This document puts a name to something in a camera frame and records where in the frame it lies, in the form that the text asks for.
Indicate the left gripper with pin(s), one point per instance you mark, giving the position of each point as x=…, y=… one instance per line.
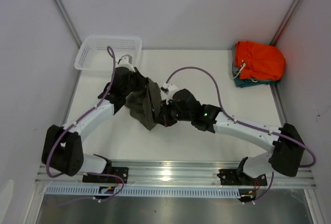
x=142, y=81

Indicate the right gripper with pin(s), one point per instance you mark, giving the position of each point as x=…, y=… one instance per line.
x=164, y=118

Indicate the olive green shorts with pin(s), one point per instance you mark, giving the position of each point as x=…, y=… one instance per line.
x=145, y=105

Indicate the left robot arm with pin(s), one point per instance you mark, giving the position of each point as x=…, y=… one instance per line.
x=63, y=149

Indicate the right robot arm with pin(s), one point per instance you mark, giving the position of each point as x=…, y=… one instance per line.
x=283, y=145

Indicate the teal folded shorts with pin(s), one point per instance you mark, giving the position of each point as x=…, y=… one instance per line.
x=249, y=83

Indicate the grey folded shorts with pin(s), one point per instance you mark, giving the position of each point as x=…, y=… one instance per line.
x=235, y=69

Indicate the orange folded shorts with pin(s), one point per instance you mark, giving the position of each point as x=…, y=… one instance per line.
x=258, y=61

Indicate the white plastic basket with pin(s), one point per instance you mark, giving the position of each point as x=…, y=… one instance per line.
x=101, y=53

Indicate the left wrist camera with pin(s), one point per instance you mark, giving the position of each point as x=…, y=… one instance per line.
x=126, y=62

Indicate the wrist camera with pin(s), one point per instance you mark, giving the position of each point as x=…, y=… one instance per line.
x=167, y=91
x=126, y=62

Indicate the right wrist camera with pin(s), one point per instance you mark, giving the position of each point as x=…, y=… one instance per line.
x=167, y=91

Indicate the aluminium frame rail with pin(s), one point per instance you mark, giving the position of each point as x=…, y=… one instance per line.
x=199, y=174

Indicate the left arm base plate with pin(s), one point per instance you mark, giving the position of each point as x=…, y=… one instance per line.
x=121, y=172

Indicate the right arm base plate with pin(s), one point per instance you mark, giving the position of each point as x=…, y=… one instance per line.
x=229, y=177

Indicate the white slotted cable duct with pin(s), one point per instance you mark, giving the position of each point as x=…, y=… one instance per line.
x=105, y=191

